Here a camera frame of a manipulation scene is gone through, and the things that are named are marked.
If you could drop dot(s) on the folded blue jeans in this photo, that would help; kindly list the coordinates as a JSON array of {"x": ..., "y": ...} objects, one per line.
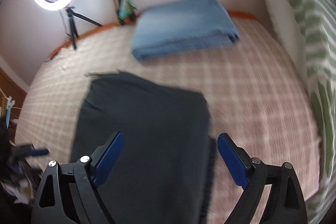
[{"x": 182, "y": 26}]

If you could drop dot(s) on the dark green pants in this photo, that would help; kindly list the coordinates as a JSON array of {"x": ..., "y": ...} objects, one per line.
[{"x": 165, "y": 169}]

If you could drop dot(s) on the black mini tripod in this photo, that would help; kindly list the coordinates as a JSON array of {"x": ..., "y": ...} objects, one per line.
[{"x": 73, "y": 30}]

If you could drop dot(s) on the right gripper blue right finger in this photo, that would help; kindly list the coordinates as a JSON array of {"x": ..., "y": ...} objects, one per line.
[{"x": 235, "y": 158}]

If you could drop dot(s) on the green striped white pillow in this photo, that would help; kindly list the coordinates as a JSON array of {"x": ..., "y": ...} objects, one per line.
[{"x": 306, "y": 29}]

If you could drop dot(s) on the plaid bed cover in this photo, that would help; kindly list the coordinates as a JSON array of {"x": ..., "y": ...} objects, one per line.
[{"x": 253, "y": 94}]

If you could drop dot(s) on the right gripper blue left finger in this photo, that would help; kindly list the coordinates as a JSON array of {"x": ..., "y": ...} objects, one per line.
[{"x": 104, "y": 158}]

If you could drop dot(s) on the white clip desk lamp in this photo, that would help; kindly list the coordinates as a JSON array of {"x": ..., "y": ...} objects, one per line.
[{"x": 6, "y": 103}]

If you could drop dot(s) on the wooden door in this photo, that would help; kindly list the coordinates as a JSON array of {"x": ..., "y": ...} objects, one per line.
[{"x": 10, "y": 88}]

